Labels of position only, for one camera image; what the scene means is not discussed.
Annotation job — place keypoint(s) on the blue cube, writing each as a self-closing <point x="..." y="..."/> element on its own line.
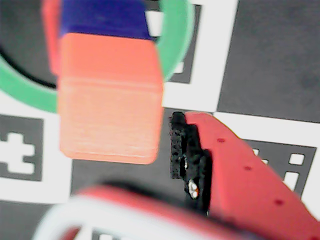
<point x="105" y="17"/>

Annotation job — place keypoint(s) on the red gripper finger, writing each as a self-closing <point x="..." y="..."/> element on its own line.
<point x="237" y="180"/>

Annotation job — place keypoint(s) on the red cube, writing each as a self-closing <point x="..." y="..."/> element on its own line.
<point x="51" y="37"/>

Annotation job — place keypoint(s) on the red robot arm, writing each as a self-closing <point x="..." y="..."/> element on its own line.
<point x="140" y="212"/>

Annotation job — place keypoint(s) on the orange cube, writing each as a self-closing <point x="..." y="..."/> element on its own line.
<point x="110" y="100"/>

